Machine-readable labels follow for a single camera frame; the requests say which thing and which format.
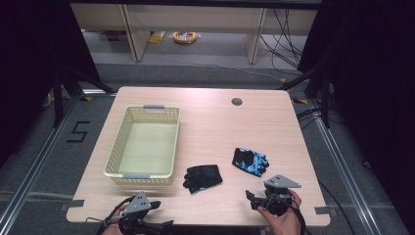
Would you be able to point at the aluminium floor rail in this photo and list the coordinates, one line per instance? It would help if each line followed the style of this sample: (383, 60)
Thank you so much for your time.
(36, 169)
(349, 173)

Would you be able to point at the beige shelf unit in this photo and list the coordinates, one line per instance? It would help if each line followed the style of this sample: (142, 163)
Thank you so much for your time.
(195, 19)

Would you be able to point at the person's right hand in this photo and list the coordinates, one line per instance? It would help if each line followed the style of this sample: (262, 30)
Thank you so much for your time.
(284, 223)

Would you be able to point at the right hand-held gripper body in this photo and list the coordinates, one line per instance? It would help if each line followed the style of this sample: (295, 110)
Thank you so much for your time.
(277, 192)

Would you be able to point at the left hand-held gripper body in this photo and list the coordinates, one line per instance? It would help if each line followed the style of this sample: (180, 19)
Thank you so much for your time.
(136, 205)

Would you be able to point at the pale yellow plastic basket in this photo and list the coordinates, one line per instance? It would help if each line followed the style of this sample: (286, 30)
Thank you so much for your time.
(143, 147)

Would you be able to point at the person's left hand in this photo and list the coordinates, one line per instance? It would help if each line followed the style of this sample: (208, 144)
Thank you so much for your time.
(112, 225)

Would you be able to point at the grey tape strip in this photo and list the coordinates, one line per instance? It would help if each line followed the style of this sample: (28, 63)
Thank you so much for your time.
(73, 205)
(323, 210)

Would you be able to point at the black metal stand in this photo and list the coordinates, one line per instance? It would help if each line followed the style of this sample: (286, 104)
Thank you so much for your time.
(58, 98)
(323, 94)

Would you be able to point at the yellow packet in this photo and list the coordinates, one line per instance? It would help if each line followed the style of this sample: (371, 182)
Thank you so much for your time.
(157, 37)

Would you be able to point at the blue and black glove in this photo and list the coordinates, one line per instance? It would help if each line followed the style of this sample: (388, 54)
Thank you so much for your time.
(249, 160)

